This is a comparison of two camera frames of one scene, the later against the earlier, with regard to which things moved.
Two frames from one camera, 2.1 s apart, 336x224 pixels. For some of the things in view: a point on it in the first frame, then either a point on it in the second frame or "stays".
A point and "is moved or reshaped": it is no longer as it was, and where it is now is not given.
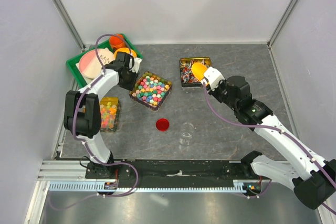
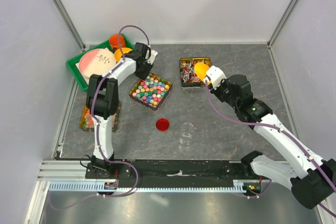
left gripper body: (129, 82) → (143, 73)
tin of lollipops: (188, 78) stays
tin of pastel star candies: (151, 90) stays
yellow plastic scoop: (198, 70) is moved or reshaped
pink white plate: (89, 65) stays
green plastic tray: (71, 63) stays
